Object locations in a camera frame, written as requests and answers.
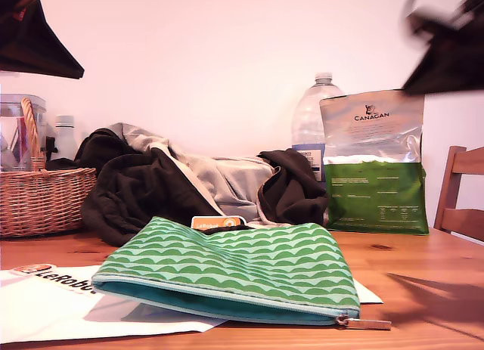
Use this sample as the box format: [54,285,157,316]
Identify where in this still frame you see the green wave-pattern zip pouch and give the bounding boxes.
[92,215,392,331]

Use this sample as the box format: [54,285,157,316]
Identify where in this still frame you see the green silver Canagan bag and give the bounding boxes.
[318,88,431,236]

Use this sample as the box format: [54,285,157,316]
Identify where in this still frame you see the clear plastic jar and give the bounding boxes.
[0,94,48,172]

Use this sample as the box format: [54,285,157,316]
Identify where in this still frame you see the small white-capped bottle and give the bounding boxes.
[47,114,79,166]

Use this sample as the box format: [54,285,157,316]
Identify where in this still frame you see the wooden chair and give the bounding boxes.
[433,144,484,247]

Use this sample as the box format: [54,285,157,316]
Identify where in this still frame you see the wicker basket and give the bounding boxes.
[0,96,98,240]

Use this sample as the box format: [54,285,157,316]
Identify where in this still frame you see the large clear water bottle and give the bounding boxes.
[290,71,346,184]

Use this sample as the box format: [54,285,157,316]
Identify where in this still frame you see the dark brown grey-lined hoodie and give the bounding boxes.
[74,122,329,247]

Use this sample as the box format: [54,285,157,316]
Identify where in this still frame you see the orange LeRobot sticker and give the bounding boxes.
[191,215,249,232]

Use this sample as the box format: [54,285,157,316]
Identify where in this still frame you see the white LeRobot paper sheet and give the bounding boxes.
[0,264,228,344]

